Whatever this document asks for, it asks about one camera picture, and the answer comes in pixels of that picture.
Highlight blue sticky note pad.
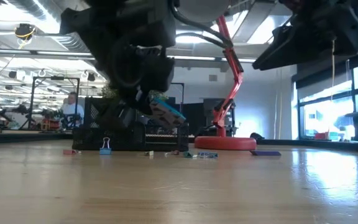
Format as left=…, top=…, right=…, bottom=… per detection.
left=149, top=96, right=187, bottom=129

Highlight person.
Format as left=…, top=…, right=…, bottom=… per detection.
left=60, top=91, right=86, bottom=126

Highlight black background station frame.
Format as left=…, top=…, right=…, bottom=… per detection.
left=29, top=76, right=81, bottom=130

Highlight red desk lamp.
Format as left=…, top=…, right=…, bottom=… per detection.
left=178, top=0, right=257, bottom=151

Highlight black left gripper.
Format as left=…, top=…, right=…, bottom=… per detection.
left=59, top=0, right=177, bottom=129

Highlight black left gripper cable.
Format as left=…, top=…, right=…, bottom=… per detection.
left=171, top=0, right=234, bottom=49

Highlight black ceiling camera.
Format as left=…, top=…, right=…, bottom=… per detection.
left=14, top=23, right=37, bottom=42

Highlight large blue binder clip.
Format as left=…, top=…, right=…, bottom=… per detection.
left=99, top=137, right=112, bottom=156

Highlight purple sticky note pad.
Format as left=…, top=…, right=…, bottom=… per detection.
left=249, top=150, right=282, bottom=157

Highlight black cabinet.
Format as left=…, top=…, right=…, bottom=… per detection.
left=180, top=96, right=236, bottom=137

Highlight black mesh desk organizer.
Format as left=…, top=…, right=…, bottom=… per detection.
left=71, top=96, right=190, bottom=152

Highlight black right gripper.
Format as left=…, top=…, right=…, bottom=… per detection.
left=252, top=0, right=358, bottom=71

